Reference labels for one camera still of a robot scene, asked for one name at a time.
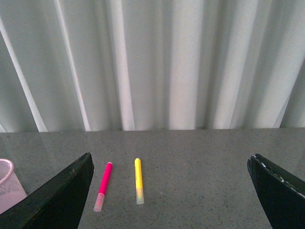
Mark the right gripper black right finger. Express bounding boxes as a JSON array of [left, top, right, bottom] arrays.
[[247, 154, 305, 229]]

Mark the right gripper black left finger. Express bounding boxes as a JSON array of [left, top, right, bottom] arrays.
[[0, 153, 93, 229]]

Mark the pink highlighter pen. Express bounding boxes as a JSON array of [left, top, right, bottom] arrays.
[[93, 162, 113, 212]]

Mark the pink mesh pen cup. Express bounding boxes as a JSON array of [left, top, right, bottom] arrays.
[[0, 158, 27, 214]]

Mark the yellow highlighter pen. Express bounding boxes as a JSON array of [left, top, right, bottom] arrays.
[[134, 158, 144, 205]]

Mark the white pleated curtain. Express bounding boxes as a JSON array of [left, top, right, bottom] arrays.
[[0, 0, 305, 133]]

